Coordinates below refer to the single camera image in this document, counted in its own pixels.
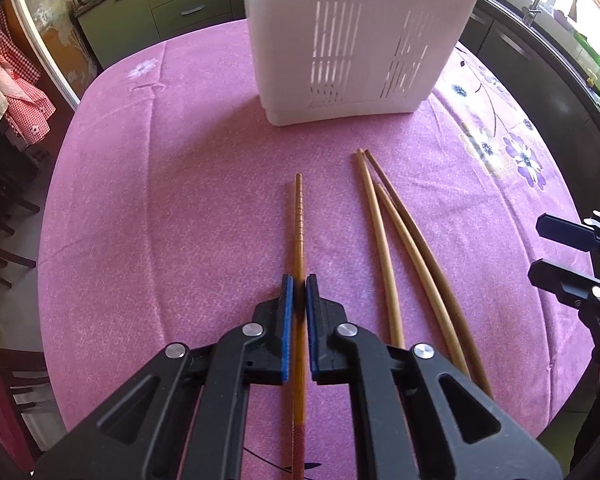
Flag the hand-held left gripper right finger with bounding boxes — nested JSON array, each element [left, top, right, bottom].
[[305, 274, 564, 480]]

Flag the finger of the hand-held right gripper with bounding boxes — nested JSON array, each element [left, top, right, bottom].
[[528, 258, 600, 311], [536, 209, 600, 252]]

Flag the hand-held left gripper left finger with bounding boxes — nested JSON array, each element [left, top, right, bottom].
[[32, 274, 297, 480]]

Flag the ridged-tip wooden chopstick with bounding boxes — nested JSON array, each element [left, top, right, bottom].
[[279, 173, 309, 480]]

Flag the smooth bamboo chopstick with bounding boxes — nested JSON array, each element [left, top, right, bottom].
[[363, 149, 496, 402], [355, 148, 406, 349], [373, 182, 474, 379]]

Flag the white slotted utensil holder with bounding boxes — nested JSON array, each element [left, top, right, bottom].
[[240, 0, 491, 127]]

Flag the black kitchen countertop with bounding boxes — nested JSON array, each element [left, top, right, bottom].
[[481, 0, 600, 134]]

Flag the dark sink counter cabinets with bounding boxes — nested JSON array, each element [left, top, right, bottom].
[[459, 0, 600, 173]]

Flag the pink floral tablecloth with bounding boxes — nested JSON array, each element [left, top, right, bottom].
[[37, 20, 600, 480]]

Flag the green windowsill tray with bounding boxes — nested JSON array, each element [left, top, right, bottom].
[[572, 30, 600, 69]]

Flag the red cushioned wooden chair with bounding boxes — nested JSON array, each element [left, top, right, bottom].
[[0, 339, 52, 477]]

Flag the dark wooden chair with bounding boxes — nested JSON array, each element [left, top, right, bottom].
[[0, 149, 42, 302]]

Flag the green lower kitchen cabinets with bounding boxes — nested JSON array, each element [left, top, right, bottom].
[[75, 0, 247, 69]]

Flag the red checked apron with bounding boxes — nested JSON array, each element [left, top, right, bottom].
[[0, 7, 57, 149]]

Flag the painted glass sliding door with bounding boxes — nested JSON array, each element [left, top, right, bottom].
[[10, 0, 102, 112]]

